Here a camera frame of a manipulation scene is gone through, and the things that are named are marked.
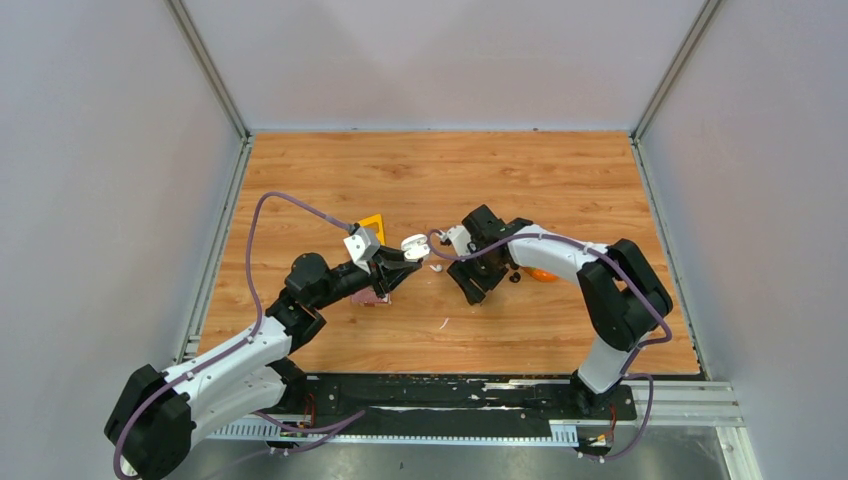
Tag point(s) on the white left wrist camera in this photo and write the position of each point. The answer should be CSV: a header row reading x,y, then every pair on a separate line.
x,y
362,244

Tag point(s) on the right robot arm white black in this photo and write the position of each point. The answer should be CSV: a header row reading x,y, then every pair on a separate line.
x,y
626,302

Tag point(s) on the white earbud charging case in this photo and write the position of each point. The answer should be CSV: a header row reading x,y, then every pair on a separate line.
x,y
415,248

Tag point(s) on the playing card deck box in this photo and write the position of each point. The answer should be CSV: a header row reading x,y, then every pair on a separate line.
x,y
370,299

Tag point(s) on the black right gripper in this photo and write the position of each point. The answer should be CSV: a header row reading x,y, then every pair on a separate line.
x,y
462,272

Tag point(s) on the yellow triangular plastic frame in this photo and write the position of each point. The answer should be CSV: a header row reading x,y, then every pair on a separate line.
x,y
375,223

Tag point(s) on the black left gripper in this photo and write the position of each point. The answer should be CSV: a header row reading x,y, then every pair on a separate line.
x,y
389,267

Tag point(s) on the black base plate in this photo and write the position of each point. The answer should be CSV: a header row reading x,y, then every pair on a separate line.
x,y
451,405

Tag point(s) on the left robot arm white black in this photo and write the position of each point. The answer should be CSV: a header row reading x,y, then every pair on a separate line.
x,y
161,415

